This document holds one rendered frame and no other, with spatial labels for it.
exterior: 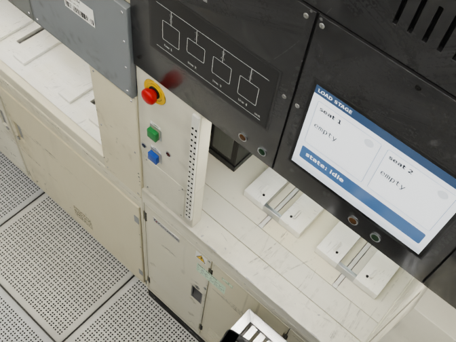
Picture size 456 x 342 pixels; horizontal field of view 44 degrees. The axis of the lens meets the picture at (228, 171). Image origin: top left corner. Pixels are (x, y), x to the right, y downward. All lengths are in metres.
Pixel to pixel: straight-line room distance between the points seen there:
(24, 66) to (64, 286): 0.97
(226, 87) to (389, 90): 0.35
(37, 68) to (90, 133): 0.34
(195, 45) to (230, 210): 0.73
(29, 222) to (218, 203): 1.22
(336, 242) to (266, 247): 0.20
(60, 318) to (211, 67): 1.64
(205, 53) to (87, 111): 0.92
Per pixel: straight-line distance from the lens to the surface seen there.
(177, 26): 1.08
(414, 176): 0.91
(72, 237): 2.63
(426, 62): 0.78
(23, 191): 2.80
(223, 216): 1.67
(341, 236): 1.67
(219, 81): 1.07
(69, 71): 2.04
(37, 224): 2.69
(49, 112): 1.94
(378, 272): 1.66
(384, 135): 0.88
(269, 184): 1.71
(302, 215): 1.67
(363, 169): 0.96
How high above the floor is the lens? 2.33
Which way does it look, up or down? 56 degrees down
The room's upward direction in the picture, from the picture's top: 10 degrees clockwise
